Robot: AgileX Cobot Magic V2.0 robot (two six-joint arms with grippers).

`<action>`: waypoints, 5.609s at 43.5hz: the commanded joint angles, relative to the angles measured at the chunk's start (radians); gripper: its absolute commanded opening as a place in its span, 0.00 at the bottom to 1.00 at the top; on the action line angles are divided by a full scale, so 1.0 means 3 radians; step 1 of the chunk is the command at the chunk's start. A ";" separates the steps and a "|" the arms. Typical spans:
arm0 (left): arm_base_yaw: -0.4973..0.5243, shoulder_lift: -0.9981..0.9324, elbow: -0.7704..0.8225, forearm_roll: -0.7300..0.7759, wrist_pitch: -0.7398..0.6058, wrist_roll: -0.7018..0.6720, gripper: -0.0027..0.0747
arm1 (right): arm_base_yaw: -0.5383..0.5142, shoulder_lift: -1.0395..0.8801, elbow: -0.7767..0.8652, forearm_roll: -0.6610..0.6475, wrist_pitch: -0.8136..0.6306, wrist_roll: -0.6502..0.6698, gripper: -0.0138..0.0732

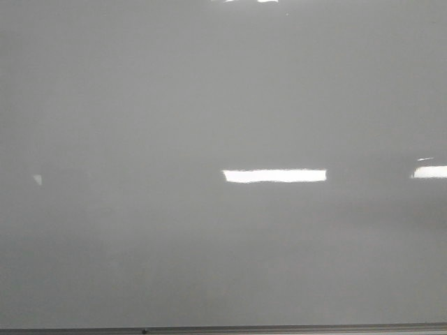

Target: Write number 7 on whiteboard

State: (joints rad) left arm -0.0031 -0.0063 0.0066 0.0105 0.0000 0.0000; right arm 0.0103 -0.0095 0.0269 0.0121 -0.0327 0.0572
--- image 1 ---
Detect white whiteboard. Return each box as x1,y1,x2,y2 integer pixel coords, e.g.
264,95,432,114
1,1,446,328

